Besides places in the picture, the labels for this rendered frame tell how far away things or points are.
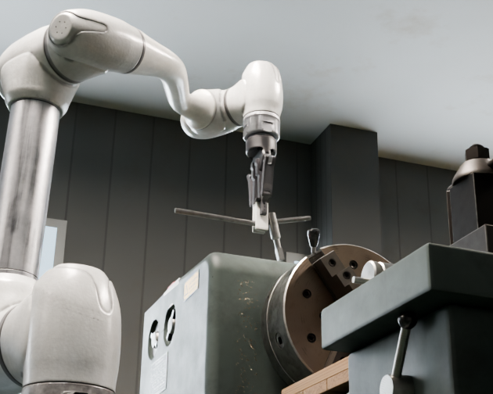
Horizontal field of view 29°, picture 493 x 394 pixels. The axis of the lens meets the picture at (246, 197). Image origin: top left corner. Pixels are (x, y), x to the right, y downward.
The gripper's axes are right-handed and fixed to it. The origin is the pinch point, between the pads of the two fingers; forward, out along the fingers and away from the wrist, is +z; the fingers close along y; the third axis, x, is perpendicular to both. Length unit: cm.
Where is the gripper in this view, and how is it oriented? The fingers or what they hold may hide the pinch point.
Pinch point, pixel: (260, 217)
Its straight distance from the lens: 219.5
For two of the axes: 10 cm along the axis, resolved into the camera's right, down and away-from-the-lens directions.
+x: 9.4, 1.6, 3.1
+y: 3.5, -3.7, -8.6
